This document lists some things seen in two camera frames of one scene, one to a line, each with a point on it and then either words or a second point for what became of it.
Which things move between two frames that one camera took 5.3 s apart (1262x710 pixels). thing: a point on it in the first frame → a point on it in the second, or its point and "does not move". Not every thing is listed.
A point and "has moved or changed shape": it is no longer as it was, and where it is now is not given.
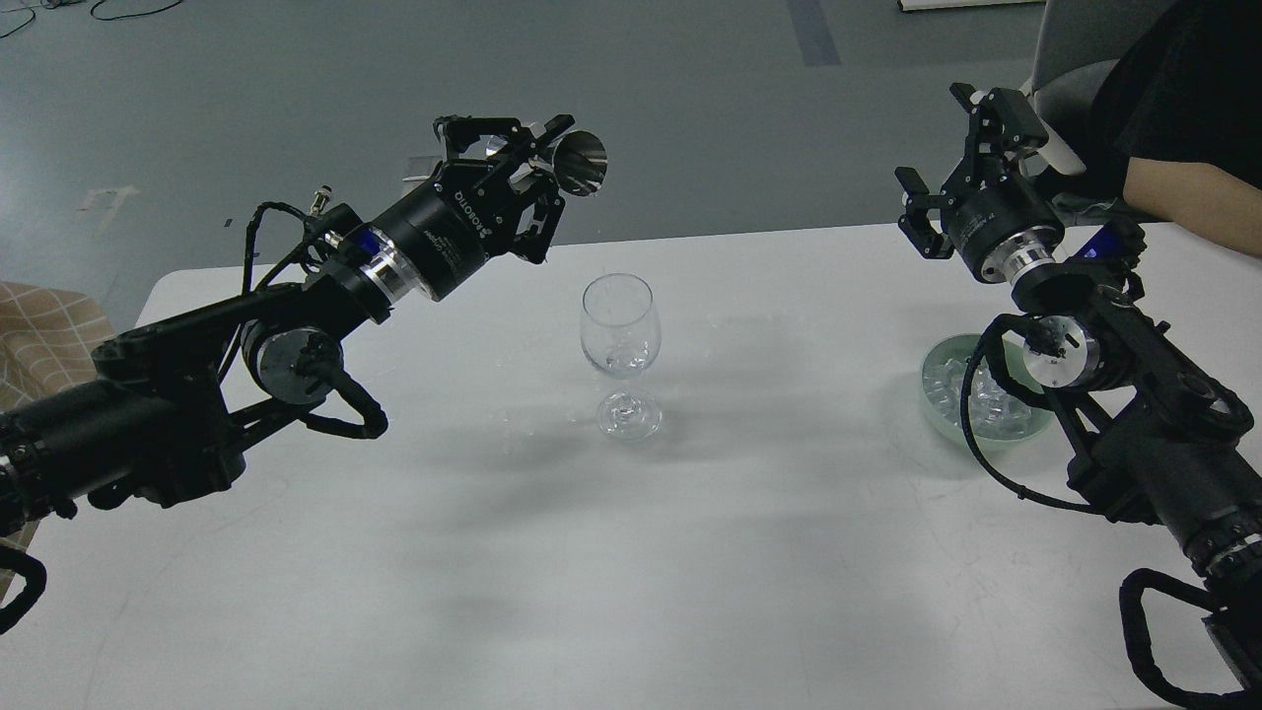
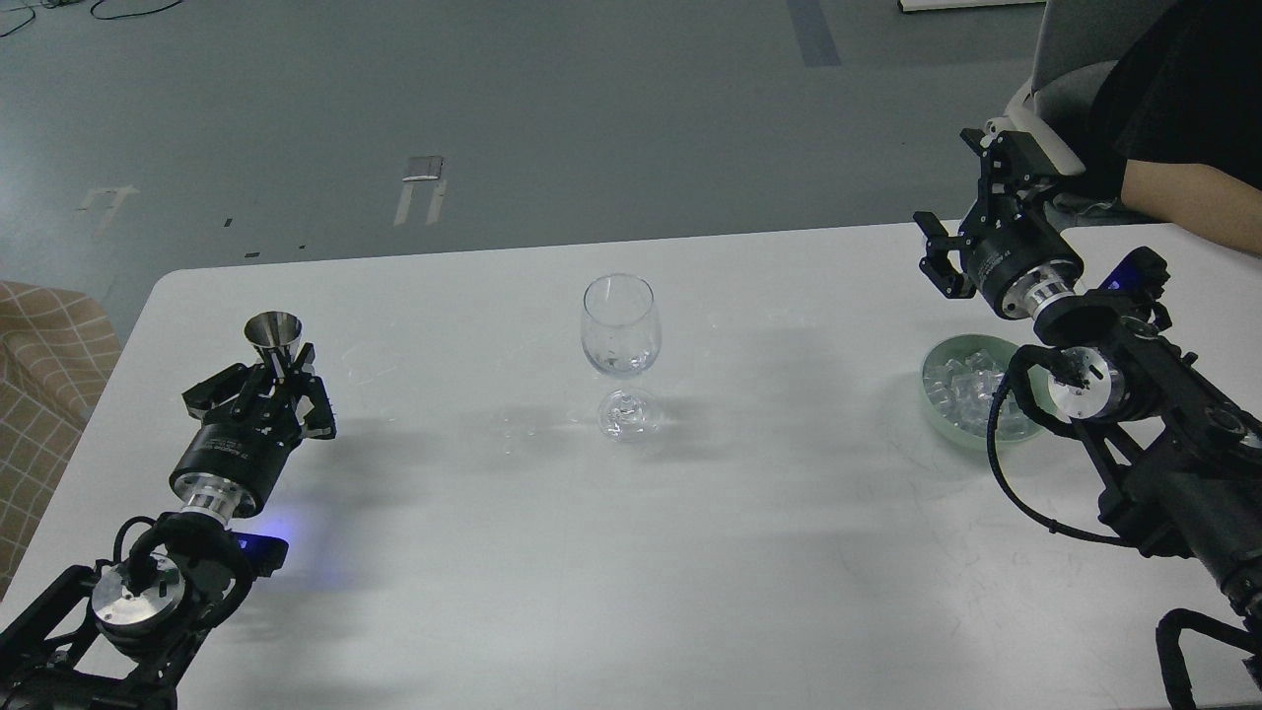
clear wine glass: x=620 y=330 does not move
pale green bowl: x=1000 y=416 does not move
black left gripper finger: x=468 y=138 → x=218 y=389
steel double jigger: x=580 y=163 has moved or changed shape
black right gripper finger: x=915 y=224 → x=937 y=263
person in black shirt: x=1175 y=123 does not move
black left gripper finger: x=550 y=205 → x=314 y=411
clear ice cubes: x=996 y=409 does not move
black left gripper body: x=443 y=232 → x=235 y=457
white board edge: x=913 y=5 does not move
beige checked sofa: x=48 y=339 does not move
